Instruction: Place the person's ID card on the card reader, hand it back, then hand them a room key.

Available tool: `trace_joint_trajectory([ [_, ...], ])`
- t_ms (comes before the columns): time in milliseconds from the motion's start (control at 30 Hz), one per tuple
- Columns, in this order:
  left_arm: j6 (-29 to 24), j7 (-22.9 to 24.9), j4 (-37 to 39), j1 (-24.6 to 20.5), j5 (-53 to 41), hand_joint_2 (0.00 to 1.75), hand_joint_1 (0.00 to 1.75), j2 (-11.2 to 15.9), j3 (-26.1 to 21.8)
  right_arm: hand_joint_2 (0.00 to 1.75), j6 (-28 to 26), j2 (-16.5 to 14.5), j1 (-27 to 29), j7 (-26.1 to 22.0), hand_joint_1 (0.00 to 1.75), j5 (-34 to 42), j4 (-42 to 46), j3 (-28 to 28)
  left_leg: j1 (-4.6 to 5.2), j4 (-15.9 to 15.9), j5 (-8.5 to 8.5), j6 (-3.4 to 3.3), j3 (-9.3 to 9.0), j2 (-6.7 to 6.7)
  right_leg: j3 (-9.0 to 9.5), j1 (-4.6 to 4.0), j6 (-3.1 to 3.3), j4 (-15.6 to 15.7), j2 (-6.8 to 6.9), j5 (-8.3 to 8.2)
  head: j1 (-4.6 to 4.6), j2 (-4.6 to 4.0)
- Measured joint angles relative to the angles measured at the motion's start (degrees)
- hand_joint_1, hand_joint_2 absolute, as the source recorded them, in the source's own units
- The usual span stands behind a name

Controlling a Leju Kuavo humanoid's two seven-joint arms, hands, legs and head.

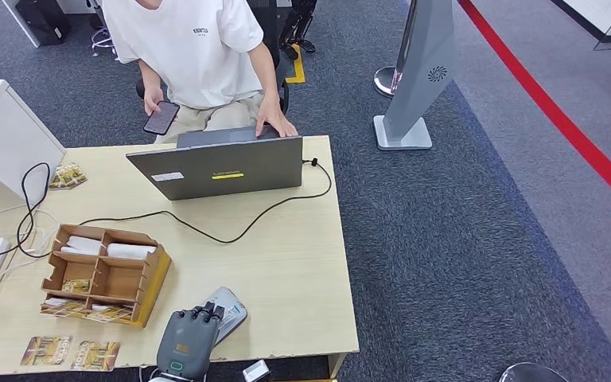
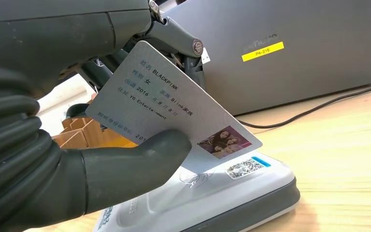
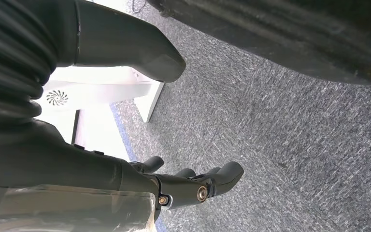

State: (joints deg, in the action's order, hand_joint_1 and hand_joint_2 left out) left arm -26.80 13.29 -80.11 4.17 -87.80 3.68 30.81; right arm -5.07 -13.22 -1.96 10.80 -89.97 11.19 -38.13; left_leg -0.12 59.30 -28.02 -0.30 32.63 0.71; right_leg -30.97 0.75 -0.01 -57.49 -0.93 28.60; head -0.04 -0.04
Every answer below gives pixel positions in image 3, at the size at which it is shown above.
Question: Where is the swirl logo kiosk stand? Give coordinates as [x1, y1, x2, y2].
[33, 65, 166, 161]

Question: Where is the clear plastic guard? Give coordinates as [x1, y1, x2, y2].
[0, 184, 158, 232]

